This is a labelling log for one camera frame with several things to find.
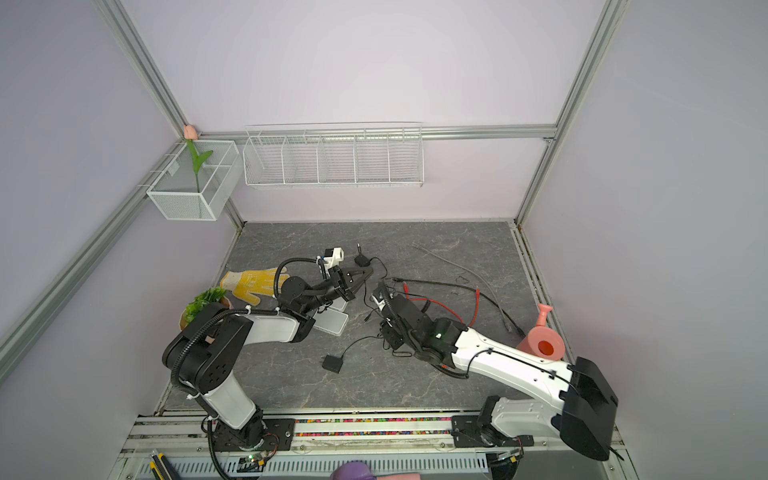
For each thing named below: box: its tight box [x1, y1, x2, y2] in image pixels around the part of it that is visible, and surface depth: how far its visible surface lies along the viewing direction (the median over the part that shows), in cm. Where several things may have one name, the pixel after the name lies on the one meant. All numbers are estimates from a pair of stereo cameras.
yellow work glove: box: [220, 267, 290, 306], surface depth 104 cm
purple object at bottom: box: [330, 461, 377, 480], surface depth 71 cm
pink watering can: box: [516, 303, 565, 361], surface depth 80 cm
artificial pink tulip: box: [183, 125, 213, 193], surface depth 93 cm
